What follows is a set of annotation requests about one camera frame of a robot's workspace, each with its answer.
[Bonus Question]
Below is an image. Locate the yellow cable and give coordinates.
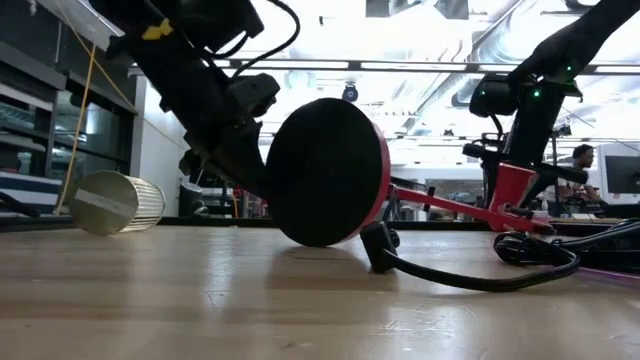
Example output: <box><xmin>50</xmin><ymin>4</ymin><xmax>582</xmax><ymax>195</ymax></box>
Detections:
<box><xmin>53</xmin><ymin>0</ymin><xmax>139</xmax><ymax>216</ymax></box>

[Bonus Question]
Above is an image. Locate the cream wire basket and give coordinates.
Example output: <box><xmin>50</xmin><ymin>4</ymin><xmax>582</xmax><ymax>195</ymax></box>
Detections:
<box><xmin>68</xmin><ymin>169</ymin><xmax>167</xmax><ymax>237</ymax></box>

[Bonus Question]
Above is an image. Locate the black metal stand frame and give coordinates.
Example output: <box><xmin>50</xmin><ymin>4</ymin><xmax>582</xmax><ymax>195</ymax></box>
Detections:
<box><xmin>547</xmin><ymin>123</ymin><xmax>574</xmax><ymax>217</ymax></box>

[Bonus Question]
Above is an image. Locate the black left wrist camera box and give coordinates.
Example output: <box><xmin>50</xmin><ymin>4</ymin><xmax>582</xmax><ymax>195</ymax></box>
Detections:
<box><xmin>227</xmin><ymin>72</ymin><xmax>281</xmax><ymax>119</ymax></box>

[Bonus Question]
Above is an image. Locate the long ceiling light strip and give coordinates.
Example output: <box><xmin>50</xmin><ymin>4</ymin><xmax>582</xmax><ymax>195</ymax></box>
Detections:
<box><xmin>209</xmin><ymin>58</ymin><xmax>640</xmax><ymax>74</ymax></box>

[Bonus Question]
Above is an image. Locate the white-framed monitor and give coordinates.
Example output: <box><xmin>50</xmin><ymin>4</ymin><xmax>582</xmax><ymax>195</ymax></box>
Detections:
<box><xmin>597</xmin><ymin>142</ymin><xmax>640</xmax><ymax>205</ymax></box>

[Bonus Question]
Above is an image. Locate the dark storage shelf unit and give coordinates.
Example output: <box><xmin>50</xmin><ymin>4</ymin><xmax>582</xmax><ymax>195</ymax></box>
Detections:
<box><xmin>0</xmin><ymin>39</ymin><xmax>136</xmax><ymax>217</ymax></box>

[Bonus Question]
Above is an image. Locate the black lamp power cord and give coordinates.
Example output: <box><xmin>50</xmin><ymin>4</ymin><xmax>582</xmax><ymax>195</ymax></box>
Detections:
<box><xmin>359</xmin><ymin>217</ymin><xmax>640</xmax><ymax>294</ymax></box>

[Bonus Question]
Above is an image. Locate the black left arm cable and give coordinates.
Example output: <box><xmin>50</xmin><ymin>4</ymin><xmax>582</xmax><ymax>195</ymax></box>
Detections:
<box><xmin>204</xmin><ymin>0</ymin><xmax>301</xmax><ymax>79</ymax></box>

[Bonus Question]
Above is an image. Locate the dark bin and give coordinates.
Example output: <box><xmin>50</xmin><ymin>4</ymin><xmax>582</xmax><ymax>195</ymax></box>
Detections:
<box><xmin>178</xmin><ymin>182</ymin><xmax>204</xmax><ymax>217</ymax></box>

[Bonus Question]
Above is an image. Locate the red desk lamp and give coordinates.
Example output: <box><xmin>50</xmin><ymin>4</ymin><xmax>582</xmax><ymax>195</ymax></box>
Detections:
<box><xmin>264</xmin><ymin>97</ymin><xmax>556</xmax><ymax>249</ymax></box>

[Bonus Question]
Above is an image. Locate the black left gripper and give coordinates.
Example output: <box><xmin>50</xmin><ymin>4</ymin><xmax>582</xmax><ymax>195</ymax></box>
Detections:
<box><xmin>178</xmin><ymin>117</ymin><xmax>271</xmax><ymax>199</ymax></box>

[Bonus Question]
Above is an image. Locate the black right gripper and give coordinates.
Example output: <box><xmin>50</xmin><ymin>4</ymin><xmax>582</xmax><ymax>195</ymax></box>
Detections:
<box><xmin>462</xmin><ymin>142</ymin><xmax>590</xmax><ymax>209</ymax></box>

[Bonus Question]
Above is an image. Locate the person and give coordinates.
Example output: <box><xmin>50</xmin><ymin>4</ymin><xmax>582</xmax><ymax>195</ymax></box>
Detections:
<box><xmin>542</xmin><ymin>143</ymin><xmax>609</xmax><ymax>204</ymax></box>

